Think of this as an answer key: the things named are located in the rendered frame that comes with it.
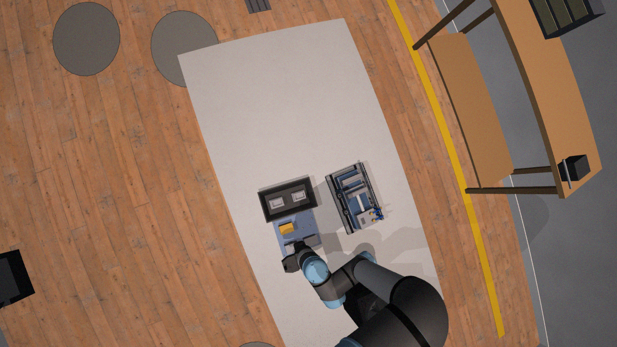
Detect orange rectangular block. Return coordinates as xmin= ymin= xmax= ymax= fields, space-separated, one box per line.
xmin=278 ymin=222 xmax=294 ymax=235

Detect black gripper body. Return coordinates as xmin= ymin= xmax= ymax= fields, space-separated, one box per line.
xmin=282 ymin=241 xmax=314 ymax=273

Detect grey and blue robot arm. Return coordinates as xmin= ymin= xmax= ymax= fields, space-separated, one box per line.
xmin=299 ymin=251 xmax=449 ymax=347

